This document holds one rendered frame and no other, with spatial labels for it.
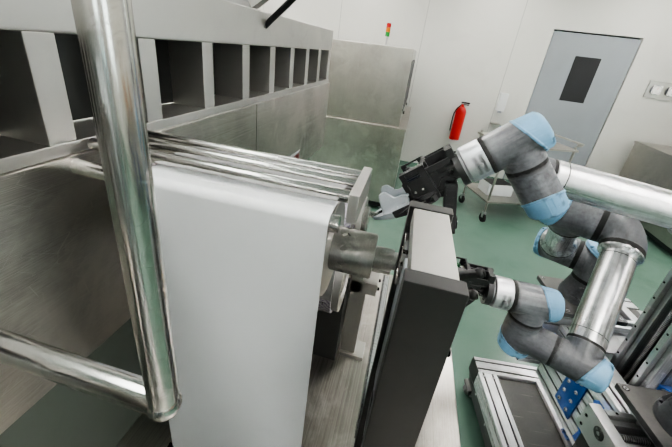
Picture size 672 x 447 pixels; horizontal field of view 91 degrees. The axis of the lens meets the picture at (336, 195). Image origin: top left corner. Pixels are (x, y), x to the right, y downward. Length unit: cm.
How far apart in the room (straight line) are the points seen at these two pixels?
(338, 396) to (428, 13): 482
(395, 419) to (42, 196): 45
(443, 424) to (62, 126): 85
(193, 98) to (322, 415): 70
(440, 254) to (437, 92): 489
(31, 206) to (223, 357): 30
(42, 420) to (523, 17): 530
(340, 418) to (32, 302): 58
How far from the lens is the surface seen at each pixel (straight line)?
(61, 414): 68
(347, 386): 87
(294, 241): 37
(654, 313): 149
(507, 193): 420
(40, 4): 50
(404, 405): 37
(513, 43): 527
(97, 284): 60
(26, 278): 53
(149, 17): 61
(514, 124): 67
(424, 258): 30
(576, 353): 96
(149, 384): 21
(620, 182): 88
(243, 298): 45
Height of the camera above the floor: 160
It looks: 24 degrees down
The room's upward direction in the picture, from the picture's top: 7 degrees clockwise
